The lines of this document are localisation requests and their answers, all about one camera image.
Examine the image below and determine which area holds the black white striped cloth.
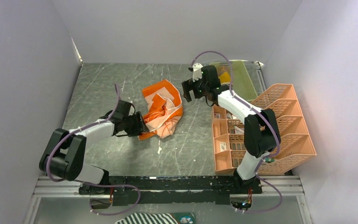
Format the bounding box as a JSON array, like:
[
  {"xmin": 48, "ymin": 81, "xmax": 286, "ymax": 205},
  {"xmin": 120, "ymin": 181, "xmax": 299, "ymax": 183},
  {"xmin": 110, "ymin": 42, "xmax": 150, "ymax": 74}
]
[{"xmin": 115, "ymin": 213, "xmax": 179, "ymax": 224}]

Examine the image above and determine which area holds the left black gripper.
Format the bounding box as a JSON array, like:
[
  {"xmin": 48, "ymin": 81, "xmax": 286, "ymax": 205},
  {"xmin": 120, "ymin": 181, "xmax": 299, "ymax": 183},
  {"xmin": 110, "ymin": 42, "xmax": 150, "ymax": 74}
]
[{"xmin": 123, "ymin": 111, "xmax": 149, "ymax": 137}]

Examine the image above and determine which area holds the orange plastic file organizer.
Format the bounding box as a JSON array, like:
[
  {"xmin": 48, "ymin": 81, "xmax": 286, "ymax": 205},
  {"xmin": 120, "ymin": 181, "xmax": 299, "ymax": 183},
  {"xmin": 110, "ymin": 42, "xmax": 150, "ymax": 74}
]
[{"xmin": 252, "ymin": 84, "xmax": 316, "ymax": 175}]

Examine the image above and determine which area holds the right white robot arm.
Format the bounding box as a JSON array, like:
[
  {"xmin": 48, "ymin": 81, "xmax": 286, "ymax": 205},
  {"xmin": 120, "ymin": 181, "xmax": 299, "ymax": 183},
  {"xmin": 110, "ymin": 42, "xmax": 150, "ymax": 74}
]
[{"xmin": 182, "ymin": 63, "xmax": 281, "ymax": 193}]

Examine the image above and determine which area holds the orange white towel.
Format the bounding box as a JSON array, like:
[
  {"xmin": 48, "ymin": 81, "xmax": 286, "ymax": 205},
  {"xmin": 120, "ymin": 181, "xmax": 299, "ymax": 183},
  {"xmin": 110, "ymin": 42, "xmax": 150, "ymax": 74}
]
[{"xmin": 138, "ymin": 79, "xmax": 183, "ymax": 140}]

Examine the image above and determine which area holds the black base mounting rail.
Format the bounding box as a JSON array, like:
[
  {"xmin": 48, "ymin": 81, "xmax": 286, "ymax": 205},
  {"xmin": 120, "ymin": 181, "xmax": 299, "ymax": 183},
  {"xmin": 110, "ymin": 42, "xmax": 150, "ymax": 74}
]
[{"xmin": 78, "ymin": 175, "xmax": 262, "ymax": 206}]

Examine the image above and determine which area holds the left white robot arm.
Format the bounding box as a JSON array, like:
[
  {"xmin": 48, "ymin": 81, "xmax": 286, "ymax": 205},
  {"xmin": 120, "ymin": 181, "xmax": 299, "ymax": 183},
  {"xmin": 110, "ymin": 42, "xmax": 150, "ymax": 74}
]
[{"xmin": 39, "ymin": 100, "xmax": 149, "ymax": 195}]

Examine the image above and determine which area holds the aluminium frame rail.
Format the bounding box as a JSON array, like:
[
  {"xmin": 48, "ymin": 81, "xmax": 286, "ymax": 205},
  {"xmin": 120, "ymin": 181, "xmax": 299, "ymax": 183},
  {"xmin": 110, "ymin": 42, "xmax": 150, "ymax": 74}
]
[{"xmin": 24, "ymin": 175, "xmax": 313, "ymax": 224}]

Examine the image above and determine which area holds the green white marker pen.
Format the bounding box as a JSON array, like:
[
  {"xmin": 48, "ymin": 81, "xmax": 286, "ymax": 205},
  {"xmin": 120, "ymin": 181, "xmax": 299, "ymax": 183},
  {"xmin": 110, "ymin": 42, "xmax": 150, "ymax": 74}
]
[{"xmin": 263, "ymin": 157, "xmax": 275, "ymax": 164}]

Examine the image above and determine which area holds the brown yellow bear towel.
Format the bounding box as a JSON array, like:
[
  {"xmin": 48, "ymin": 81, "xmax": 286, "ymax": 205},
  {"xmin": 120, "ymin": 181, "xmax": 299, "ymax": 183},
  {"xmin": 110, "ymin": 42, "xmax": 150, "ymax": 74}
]
[{"xmin": 218, "ymin": 71, "xmax": 231, "ymax": 85}]

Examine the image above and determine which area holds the orange plastic compartment tray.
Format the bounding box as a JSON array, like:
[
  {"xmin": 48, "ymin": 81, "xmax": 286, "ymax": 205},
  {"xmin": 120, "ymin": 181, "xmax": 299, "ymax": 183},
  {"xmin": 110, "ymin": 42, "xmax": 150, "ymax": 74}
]
[{"xmin": 211, "ymin": 105, "xmax": 246, "ymax": 175}]

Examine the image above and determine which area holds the green plastic basket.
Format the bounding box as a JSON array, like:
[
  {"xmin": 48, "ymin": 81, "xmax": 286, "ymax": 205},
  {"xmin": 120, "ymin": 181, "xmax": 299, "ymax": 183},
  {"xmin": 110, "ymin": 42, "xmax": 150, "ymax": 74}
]
[{"xmin": 210, "ymin": 60, "xmax": 258, "ymax": 102}]

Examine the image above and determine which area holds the teal cartoon card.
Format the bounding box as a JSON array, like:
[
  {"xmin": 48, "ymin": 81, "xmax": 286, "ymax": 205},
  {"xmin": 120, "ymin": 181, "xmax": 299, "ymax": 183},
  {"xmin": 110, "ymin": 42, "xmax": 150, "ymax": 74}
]
[{"xmin": 170, "ymin": 212, "xmax": 196, "ymax": 224}]

